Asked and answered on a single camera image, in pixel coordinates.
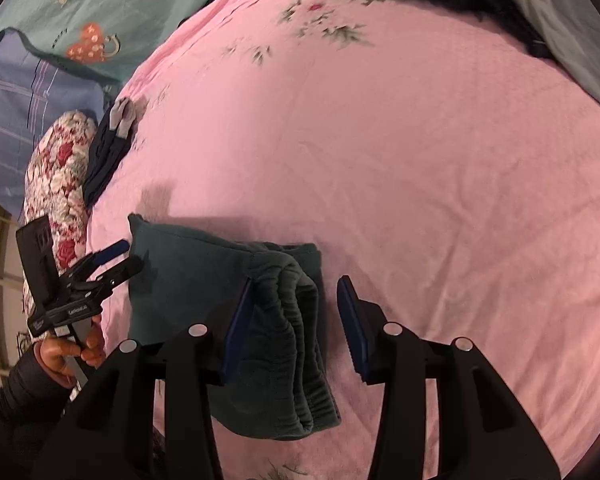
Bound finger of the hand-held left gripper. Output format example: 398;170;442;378
94;255;148;288
82;239;131;271

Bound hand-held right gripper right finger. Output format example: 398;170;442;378
336;275;563;480

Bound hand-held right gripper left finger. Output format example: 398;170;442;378
32;277;255;480

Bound dark teal pants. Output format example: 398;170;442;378
127;214;343;441

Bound person's left forearm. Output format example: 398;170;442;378
0;345;78;441

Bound person's left hand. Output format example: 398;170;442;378
32;317;108;388

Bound red floral pillow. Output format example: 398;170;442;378
22;110;98;321

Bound navy and grey garment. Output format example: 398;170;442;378
81;97;138;208

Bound blue plaid pillow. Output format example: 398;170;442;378
0;27;111;223

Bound pink floral blanket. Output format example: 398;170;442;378
82;0;600;480

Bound green printed bed sheet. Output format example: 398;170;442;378
0;0;291;91

